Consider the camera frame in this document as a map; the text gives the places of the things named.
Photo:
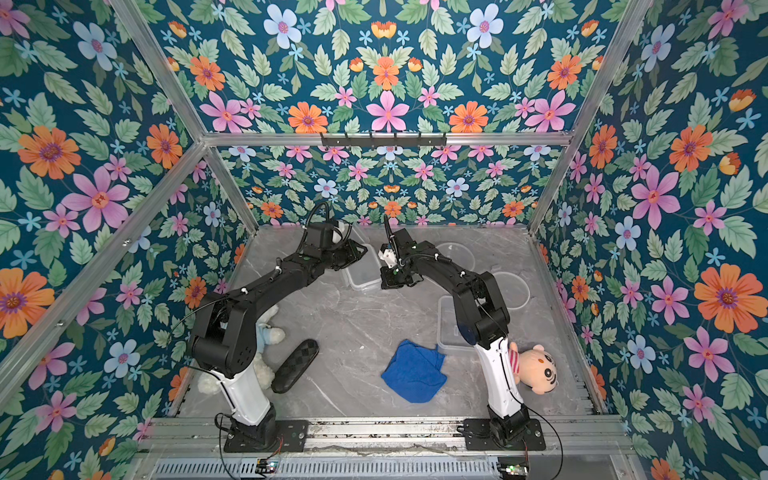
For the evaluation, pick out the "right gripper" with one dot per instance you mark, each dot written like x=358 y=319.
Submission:
x=393 y=276

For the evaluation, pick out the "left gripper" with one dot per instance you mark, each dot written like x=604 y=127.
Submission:
x=350 y=248

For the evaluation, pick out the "rectangular clear lunch box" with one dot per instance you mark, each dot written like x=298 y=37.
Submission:
x=364 y=275

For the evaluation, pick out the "square clear lunch box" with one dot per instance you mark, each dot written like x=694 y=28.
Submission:
x=449 y=339

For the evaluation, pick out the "round clear lunch box lid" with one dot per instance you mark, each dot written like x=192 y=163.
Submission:
x=514 y=289

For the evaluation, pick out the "blue cleaning cloth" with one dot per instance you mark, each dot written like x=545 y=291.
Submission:
x=415 y=372

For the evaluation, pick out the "round clear lunch box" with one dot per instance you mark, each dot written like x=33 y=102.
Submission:
x=459 y=254

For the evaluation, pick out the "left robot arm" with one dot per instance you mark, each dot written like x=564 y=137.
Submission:
x=224 y=336

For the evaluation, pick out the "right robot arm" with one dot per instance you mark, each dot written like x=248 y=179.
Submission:
x=482 y=318

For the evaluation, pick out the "orange pink plush doll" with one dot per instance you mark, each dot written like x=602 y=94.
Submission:
x=535 y=368

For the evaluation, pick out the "white teddy bear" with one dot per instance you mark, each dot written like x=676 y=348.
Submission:
x=266 y=335

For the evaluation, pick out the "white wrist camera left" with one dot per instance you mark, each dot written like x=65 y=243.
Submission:
x=342 y=231

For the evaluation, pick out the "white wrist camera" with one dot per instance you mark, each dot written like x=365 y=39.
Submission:
x=342 y=231
x=388 y=257

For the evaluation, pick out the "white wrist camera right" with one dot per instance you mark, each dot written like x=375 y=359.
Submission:
x=388 y=257

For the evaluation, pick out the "black wall hook rail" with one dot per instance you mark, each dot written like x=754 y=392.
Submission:
x=371 y=140

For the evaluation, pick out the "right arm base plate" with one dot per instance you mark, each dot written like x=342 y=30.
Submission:
x=490 y=435

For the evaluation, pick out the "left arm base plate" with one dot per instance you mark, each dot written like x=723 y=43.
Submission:
x=270 y=436

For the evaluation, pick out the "aluminium front rail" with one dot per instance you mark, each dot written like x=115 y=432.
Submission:
x=569 y=435

